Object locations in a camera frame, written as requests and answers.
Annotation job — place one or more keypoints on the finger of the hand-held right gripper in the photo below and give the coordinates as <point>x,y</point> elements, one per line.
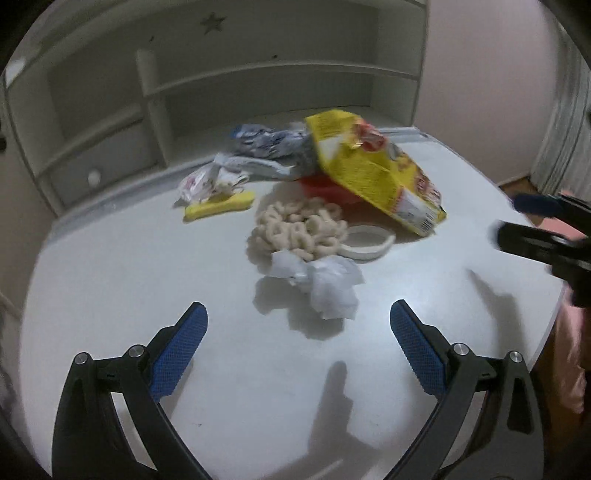
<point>521,237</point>
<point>531,203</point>

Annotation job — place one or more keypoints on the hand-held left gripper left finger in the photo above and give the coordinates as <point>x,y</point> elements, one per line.
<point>180,350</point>

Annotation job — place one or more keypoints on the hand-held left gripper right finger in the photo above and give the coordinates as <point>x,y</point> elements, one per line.
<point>418,346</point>

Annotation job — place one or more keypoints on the pink cloth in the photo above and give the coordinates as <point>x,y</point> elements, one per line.
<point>568,360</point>

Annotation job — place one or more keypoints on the grey curtain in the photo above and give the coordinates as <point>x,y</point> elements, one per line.
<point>563,138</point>

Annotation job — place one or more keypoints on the crumpled white tissue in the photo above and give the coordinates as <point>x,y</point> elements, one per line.
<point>332,286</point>

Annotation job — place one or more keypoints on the yellow sponge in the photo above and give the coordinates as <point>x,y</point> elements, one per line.
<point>217,207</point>

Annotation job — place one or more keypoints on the pink white small wrapper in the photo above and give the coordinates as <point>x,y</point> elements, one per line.
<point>198,184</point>

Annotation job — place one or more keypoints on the yellow snack bag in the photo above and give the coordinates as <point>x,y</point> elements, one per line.
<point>360,170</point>

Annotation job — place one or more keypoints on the red plastic bowl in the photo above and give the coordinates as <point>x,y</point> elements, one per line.
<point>318,187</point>

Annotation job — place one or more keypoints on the white round drawer knob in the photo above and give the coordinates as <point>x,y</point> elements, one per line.
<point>94,178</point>

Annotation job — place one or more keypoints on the white drawer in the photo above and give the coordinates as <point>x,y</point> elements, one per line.
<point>115,161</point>

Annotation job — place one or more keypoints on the white plastic wrapper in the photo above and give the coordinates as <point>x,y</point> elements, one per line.
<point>258,166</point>

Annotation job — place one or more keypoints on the white desk shelf unit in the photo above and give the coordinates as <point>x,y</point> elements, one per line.
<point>277,46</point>

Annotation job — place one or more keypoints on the grey star sticker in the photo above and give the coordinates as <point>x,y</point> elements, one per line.
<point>213,22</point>

